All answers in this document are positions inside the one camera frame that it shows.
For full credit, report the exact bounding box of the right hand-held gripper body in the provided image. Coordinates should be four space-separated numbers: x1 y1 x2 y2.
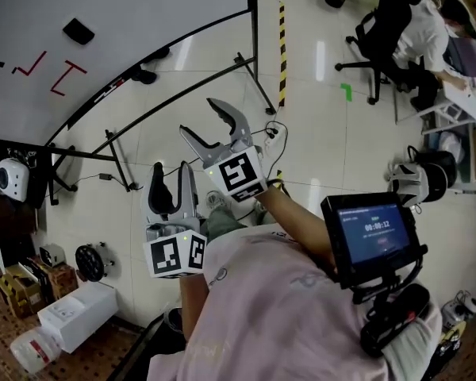
205 134 269 204

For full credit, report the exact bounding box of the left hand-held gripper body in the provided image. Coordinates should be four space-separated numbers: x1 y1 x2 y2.
142 217 209 279

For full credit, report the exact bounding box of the person's right forearm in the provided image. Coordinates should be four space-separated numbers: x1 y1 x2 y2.
255 183 339 274

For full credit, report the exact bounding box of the person's left forearm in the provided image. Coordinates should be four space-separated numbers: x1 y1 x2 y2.
178 271 212 341

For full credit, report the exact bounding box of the whiteboard with black wheeled stand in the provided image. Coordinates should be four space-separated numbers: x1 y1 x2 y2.
0 0 279 194

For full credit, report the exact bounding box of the white power strip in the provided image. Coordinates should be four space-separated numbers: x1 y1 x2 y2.
263 126 283 151

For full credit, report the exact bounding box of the person's left leg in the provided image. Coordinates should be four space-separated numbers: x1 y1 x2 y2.
203 190 248 246

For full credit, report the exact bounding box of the black bucket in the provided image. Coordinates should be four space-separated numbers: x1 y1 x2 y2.
163 307 186 335

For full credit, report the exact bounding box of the black round grille device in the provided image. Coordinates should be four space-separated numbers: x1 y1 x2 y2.
75 242 107 283

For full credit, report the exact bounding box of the yellow black hazard tape strip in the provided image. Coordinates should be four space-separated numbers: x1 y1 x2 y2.
277 3 288 109

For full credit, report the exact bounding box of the black chair with gear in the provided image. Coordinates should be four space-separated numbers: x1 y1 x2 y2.
0 136 79 206

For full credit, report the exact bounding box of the brown patterned box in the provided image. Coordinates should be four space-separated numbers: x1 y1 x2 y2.
35 257 80 302

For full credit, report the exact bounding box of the long white box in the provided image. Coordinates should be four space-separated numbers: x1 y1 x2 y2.
36 281 120 355

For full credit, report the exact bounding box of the small white gadget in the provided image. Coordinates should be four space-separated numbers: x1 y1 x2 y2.
38 243 67 269

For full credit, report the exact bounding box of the person's light t-shirt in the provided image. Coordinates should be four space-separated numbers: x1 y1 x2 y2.
145 225 444 381

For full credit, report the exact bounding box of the black chest-mounted monitor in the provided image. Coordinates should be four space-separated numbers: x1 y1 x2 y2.
320 191 423 290

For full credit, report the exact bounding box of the cardboard box with yellow tape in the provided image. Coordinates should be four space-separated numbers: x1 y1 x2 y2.
0 265 45 319

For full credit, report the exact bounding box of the black office chair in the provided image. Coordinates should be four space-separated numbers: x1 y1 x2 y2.
334 0 418 106

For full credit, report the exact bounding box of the clear plastic jug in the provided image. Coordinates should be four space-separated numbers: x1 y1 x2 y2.
9 327 63 375

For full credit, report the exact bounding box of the white and black headset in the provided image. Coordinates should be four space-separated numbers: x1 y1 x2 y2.
387 145 459 210

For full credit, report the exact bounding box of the desk with white legs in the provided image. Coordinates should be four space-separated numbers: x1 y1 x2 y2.
393 52 476 135

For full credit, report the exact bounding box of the open laptop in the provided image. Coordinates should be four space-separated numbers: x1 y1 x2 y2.
447 37 476 82

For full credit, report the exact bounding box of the white round camera unit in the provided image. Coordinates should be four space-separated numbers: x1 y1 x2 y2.
0 157 30 203

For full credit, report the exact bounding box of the black rig handle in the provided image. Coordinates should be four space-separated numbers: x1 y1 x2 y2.
358 283 434 359

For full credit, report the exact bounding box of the small white device with cables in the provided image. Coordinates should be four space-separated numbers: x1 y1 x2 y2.
441 289 476 329

